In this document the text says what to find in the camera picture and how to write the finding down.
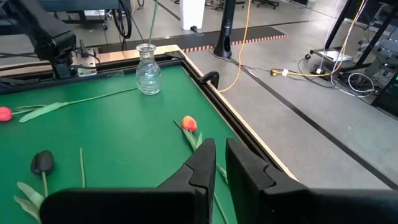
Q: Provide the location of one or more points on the black clamp knob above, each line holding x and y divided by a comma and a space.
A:
213, 76

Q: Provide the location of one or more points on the ribbed clear glass vase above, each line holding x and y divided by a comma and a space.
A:
148, 77

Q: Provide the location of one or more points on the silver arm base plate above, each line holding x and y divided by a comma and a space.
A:
88, 63

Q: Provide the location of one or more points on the green table mat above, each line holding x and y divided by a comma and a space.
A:
124, 140

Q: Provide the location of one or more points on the black computer case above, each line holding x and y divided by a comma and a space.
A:
388, 96

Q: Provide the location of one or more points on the black table frame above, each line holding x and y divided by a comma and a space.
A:
222, 105

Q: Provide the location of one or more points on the orange artificial tulip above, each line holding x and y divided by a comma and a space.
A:
189, 124

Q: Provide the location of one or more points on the office chair base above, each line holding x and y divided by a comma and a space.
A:
267, 3

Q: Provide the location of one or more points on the dark grey desk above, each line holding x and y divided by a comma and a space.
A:
77, 4

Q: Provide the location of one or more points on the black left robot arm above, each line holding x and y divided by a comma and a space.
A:
46, 31

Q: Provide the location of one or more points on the grey equipment box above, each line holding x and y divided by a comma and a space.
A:
388, 53

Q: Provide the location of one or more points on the black stand pole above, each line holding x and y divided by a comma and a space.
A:
226, 31

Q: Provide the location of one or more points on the black artificial tulip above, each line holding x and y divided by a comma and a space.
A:
82, 168
152, 25
42, 162

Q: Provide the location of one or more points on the black equipment stand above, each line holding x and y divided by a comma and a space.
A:
340, 21

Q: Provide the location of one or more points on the white flat box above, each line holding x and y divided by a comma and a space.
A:
335, 56

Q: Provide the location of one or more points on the black floor mat striped edge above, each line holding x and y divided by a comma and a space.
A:
255, 34

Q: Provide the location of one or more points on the red artificial tulip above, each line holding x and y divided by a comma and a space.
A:
5, 114

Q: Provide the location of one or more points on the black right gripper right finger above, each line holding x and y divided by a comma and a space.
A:
280, 202

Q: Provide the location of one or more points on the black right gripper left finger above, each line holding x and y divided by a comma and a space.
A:
174, 205

